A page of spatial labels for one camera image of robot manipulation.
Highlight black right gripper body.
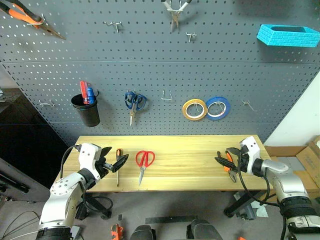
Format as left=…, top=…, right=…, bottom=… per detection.
left=234, top=149, right=251, bottom=174

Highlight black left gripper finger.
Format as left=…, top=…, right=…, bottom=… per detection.
left=110, top=153, right=130, bottom=173
left=100, top=146, right=113, bottom=159

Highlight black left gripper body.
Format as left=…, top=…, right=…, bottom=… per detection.
left=94, top=149, right=118, bottom=181

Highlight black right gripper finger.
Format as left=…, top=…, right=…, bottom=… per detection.
left=214, top=156, right=237, bottom=169
left=225, top=147, right=242, bottom=157

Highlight orange black screwdriver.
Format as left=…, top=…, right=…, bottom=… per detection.
left=115, top=148, right=125, bottom=187

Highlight orange black combination pliers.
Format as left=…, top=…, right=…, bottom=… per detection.
left=215, top=150, right=240, bottom=184

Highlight red-handled scissors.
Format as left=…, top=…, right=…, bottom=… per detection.
left=135, top=150, right=156, bottom=187

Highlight gray metal pegboard wall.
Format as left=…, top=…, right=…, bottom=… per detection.
left=0, top=0, right=320, bottom=149

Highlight large open cardboard box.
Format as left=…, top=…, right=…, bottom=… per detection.
left=263, top=144, right=320, bottom=199

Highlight black plastic cup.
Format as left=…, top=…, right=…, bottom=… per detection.
left=70, top=89, right=101, bottom=128

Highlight blue tape roll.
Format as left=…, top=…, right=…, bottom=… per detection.
left=205, top=95, right=232, bottom=121

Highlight blue marker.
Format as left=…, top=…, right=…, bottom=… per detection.
left=87, top=87, right=96, bottom=105

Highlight yellow tape roll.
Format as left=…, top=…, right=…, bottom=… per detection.
left=181, top=98, right=208, bottom=121

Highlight red utility knife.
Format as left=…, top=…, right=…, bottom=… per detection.
left=79, top=80, right=92, bottom=105

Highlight orange black floor object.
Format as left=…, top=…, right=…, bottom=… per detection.
left=110, top=222, right=125, bottom=240

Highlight dark rounded shape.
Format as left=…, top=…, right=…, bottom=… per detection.
left=185, top=219, right=225, bottom=240
left=129, top=224, right=158, bottom=240

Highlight small labelled cardboard box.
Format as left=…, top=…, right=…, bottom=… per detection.
left=307, top=135, right=320, bottom=162

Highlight black floor strip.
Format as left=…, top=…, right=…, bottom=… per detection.
left=145, top=215, right=199, bottom=225

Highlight blue brick-pattern basket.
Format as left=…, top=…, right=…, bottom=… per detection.
left=256, top=23, right=320, bottom=49

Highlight metal double pegboard hook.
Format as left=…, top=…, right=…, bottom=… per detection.
left=103, top=20, right=124, bottom=34

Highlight orange black long-nose pliers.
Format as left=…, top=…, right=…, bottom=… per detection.
left=0, top=0, right=67, bottom=41

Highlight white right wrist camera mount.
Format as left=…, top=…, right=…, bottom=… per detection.
left=238, top=136, right=262, bottom=164

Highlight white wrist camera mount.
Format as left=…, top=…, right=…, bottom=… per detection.
left=238, top=136, right=262, bottom=164
left=78, top=142, right=103, bottom=180

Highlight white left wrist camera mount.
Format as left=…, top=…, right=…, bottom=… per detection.
left=78, top=142, right=103, bottom=180

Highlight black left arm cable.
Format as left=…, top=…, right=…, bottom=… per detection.
left=59, top=144, right=114, bottom=220

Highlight blue-handled scissors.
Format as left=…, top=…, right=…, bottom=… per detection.
left=124, top=91, right=148, bottom=127

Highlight thin grey floor cable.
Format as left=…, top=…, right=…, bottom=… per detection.
left=0, top=210, right=41, bottom=240

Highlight white-handled pliers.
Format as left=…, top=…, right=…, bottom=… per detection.
left=161, top=0, right=194, bottom=33

